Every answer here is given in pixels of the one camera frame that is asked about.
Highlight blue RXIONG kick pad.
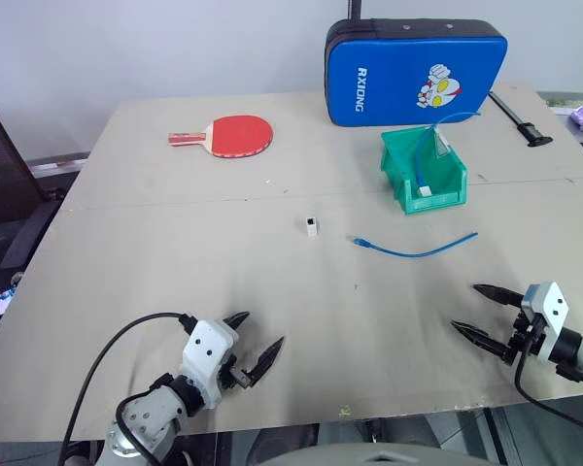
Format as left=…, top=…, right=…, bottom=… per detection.
left=324, top=17, right=510, bottom=129

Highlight blue white packet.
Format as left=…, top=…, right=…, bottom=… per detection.
left=0, top=285, right=19, bottom=317

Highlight dark rounded shape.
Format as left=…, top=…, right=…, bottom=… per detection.
left=248, top=422, right=322, bottom=466

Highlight black office chair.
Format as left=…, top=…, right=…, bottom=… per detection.
left=0, top=102, right=65, bottom=271

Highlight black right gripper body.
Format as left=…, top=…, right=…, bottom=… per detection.
left=501, top=310, right=541, bottom=366

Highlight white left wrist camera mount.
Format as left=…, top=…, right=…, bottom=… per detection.
left=181, top=318, right=241, bottom=410

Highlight black bar clamp tool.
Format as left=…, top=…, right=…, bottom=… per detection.
left=487, top=90, right=555, bottom=149

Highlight grey rounded robot body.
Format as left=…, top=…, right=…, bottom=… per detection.
left=308, top=440, right=472, bottom=466

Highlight silver metal rail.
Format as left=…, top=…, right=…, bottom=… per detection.
left=27, top=151, right=91, bottom=177

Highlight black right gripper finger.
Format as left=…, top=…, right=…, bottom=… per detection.
left=449, top=318, right=512, bottom=363
left=471, top=283, right=527, bottom=308

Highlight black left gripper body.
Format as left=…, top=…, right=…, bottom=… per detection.
left=217, top=354, right=255, bottom=390

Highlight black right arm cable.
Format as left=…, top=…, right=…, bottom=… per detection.
left=513, top=333, right=583, bottom=446

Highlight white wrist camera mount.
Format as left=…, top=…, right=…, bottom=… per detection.
left=181, top=318, right=241, bottom=410
left=519, top=281, right=571, bottom=363

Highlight red table tennis paddle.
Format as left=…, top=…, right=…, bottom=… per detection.
left=167, top=114, right=276, bottom=160

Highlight green plastic storage bin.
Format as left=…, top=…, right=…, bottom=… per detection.
left=379, top=124, right=469, bottom=216

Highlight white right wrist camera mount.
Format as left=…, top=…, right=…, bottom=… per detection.
left=519, top=281, right=571, bottom=363

